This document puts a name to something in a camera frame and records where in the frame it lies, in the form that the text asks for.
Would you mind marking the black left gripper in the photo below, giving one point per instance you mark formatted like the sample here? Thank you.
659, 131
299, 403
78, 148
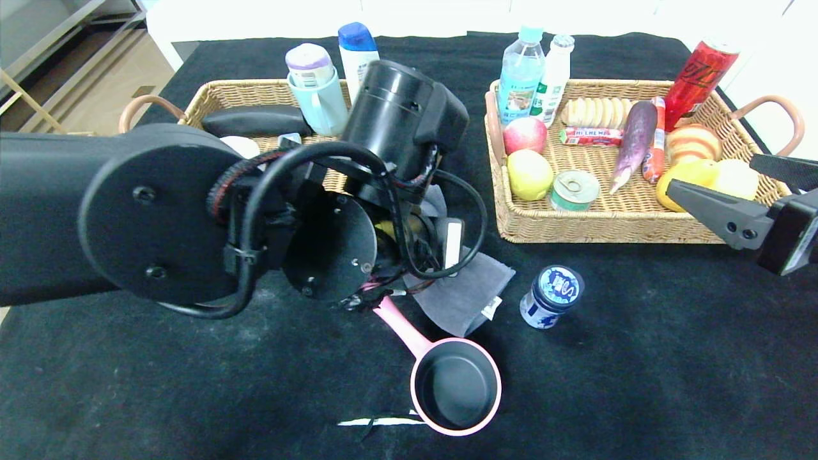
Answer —
452, 245

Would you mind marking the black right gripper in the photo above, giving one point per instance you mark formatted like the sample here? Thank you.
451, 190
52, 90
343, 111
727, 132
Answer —
792, 236

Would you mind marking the grey towel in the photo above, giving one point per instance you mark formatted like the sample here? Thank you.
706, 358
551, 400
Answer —
466, 294

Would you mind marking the blue gum bottle white lid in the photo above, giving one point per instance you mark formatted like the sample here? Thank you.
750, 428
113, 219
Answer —
553, 294

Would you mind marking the tin can gold lid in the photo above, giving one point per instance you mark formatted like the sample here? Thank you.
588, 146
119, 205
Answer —
575, 188

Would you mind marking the pink saucepan dark inside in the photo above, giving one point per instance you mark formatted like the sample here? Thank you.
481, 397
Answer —
455, 386

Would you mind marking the clear plastic toothbrush case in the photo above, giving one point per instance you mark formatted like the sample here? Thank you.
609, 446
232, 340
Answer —
291, 138

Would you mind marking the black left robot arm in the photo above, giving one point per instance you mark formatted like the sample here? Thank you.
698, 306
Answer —
64, 211

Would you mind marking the orange yellow mango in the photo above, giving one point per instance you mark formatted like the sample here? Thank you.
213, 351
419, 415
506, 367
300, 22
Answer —
690, 171

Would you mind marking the striped brown bread bun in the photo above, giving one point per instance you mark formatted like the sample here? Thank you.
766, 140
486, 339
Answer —
693, 144

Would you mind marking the yellow green lemon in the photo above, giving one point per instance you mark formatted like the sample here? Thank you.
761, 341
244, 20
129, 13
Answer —
529, 174

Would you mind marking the red wrapped sausage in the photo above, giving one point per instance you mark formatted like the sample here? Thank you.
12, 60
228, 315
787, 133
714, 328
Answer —
653, 163

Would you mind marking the red drink can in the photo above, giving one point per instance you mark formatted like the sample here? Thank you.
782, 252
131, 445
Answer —
696, 80

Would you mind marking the purple eggplant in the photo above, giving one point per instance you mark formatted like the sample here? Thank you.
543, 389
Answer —
636, 140

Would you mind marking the red apple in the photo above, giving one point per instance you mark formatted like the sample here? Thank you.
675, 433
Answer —
524, 134

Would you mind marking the red chewy candy pack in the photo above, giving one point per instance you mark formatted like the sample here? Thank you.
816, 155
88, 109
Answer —
588, 136

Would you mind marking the sliced bread loaf row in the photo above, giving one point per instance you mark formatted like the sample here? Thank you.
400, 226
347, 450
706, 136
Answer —
594, 112

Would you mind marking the clear water bottle blue cap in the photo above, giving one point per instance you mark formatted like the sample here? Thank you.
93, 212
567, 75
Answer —
521, 76

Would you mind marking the white tape strip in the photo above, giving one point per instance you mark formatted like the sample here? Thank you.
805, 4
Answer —
383, 420

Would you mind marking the light blue mug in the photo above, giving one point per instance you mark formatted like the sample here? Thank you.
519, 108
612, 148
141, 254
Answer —
323, 105

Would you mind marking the white milk bottle green label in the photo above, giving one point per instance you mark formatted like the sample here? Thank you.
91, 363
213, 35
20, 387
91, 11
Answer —
553, 80

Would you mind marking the white shampoo bottle blue cap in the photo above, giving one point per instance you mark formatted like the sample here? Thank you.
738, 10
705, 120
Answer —
356, 51

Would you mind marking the white round container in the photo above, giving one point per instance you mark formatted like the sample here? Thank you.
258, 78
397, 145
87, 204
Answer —
246, 145

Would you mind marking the purple topped roll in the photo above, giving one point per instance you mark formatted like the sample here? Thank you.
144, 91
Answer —
308, 62

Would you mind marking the black glasses case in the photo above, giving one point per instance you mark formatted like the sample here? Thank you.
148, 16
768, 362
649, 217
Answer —
254, 121

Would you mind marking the white background table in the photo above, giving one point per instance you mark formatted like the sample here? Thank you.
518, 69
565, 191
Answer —
255, 19

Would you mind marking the grey metal shelf unit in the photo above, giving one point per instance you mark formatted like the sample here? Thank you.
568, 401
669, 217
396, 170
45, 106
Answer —
64, 25

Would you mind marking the wooden rack on wheels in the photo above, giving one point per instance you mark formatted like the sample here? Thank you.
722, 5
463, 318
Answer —
25, 96

